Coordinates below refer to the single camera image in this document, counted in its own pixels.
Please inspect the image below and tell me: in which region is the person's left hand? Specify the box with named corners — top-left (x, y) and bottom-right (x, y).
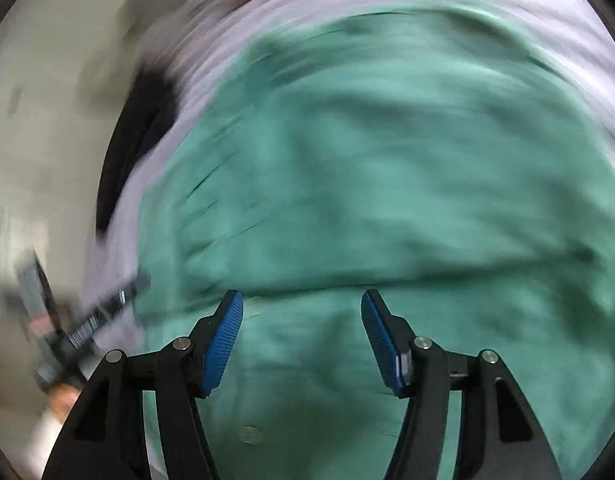
top-left (48, 382), bottom-right (84, 420)

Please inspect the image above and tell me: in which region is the lavender bed sheet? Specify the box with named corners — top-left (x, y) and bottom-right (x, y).
top-left (82, 0), bottom-right (615, 480)

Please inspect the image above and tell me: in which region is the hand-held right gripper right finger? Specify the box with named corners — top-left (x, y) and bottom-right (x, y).
top-left (361, 289), bottom-right (563, 480)

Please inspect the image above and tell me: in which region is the green shirt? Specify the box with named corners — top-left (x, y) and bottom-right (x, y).
top-left (135, 2), bottom-right (615, 480)

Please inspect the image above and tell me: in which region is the person's left forearm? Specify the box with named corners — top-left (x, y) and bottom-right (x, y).
top-left (25, 402), bottom-right (73, 478)

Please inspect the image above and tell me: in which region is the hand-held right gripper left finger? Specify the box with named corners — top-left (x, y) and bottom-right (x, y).
top-left (42, 290), bottom-right (244, 480)

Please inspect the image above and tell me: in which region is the black cloth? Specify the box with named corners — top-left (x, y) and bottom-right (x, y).
top-left (96, 67), bottom-right (181, 238)

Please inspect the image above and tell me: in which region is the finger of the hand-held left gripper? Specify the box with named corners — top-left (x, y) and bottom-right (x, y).
top-left (95, 275), bottom-right (152, 323)

